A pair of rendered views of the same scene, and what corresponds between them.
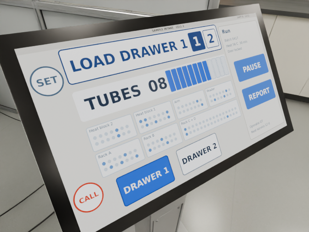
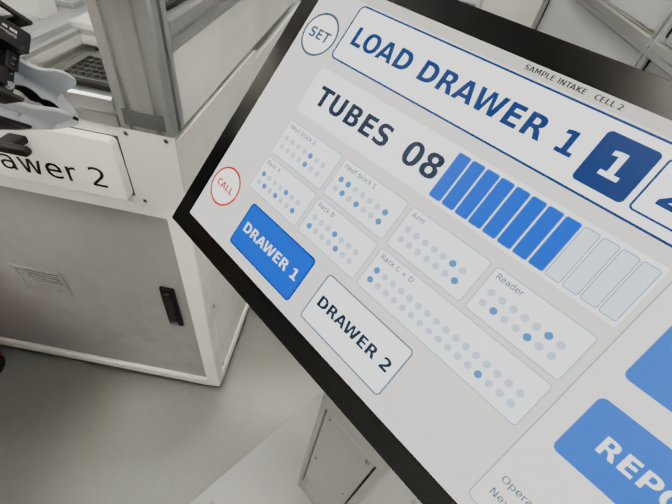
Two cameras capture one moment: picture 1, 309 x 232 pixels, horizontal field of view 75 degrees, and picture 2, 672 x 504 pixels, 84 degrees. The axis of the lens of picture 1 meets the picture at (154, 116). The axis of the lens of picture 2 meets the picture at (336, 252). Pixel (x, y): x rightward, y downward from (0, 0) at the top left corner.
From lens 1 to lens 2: 0.28 m
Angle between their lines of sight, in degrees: 50
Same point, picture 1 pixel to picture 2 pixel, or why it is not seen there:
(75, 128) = (286, 108)
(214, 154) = (367, 374)
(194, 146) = (357, 310)
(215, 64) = (601, 261)
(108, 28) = (452, 14)
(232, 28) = not seen: outside the picture
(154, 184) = (267, 267)
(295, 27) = not seen: outside the picture
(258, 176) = not seen: outside the picture
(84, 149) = (268, 138)
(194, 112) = (423, 272)
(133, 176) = (264, 225)
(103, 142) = (287, 151)
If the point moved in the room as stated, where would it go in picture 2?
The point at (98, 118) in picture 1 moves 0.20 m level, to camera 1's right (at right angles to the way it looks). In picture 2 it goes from (311, 121) to (363, 300)
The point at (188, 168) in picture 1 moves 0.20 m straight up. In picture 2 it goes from (315, 319) to (361, 80)
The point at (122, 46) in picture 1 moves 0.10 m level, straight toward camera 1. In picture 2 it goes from (441, 55) to (320, 53)
